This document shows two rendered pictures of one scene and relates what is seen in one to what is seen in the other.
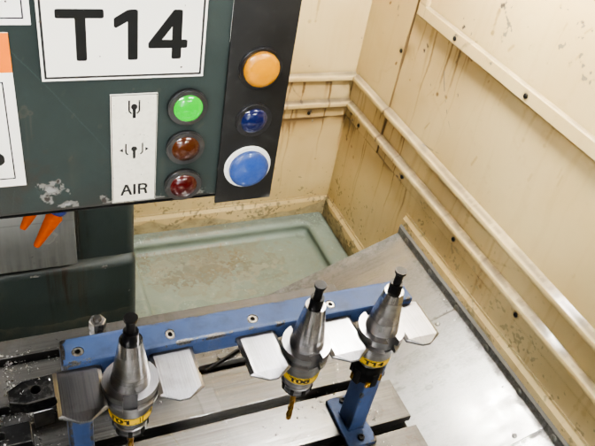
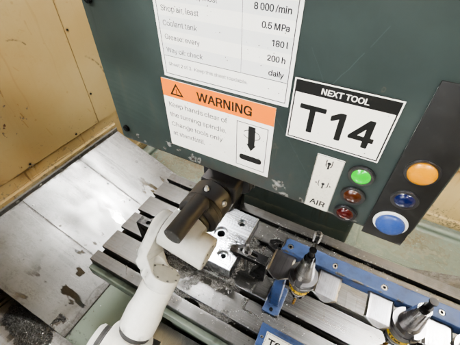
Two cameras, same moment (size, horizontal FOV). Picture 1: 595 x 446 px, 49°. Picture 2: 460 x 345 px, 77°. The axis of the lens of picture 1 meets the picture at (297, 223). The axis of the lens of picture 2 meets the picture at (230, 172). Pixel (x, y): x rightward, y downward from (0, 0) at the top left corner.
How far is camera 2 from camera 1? 0.14 m
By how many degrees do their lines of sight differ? 43
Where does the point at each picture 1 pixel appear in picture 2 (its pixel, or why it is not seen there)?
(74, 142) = (294, 168)
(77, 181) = (290, 186)
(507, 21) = not seen: outside the picture
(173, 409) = not seen: hidden behind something
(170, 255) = not seen: hidden behind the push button
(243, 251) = (425, 238)
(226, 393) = (361, 305)
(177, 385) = (323, 292)
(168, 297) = (369, 238)
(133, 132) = (324, 176)
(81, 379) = (285, 259)
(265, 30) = (435, 151)
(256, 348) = (376, 303)
